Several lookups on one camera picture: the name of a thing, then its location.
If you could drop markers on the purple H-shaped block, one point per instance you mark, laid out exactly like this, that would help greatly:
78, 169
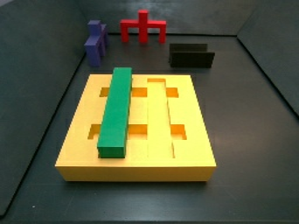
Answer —
96, 43

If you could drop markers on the black block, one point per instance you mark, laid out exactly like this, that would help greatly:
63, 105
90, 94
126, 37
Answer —
190, 55

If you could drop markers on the red H-shaped block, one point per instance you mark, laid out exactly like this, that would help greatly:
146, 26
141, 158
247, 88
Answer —
143, 24

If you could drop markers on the yellow slotted board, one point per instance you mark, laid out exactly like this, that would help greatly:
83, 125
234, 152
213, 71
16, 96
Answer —
167, 145

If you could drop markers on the green long bar block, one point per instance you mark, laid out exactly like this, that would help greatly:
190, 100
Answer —
113, 135

